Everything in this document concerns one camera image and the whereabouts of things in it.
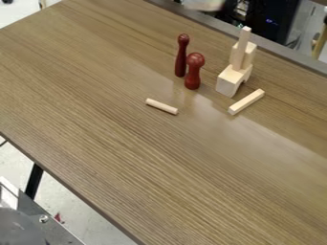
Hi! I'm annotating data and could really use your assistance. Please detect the light wooden rectangle block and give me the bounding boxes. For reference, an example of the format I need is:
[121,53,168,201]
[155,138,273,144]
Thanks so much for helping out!
[227,88,266,116]
[234,25,253,71]

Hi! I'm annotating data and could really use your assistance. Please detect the light wooden cylinder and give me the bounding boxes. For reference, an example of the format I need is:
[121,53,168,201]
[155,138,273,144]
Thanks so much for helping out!
[143,98,181,116]

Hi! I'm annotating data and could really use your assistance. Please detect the short red wooden pin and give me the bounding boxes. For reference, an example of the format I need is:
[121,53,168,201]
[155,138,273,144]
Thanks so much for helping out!
[183,52,207,91]

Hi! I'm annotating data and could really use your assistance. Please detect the tall red wooden pin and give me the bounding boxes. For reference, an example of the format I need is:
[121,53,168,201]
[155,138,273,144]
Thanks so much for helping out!
[173,33,192,78]

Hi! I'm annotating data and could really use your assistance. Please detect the light wooden arch block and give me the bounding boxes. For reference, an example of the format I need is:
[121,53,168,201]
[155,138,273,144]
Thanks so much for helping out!
[214,63,254,99]

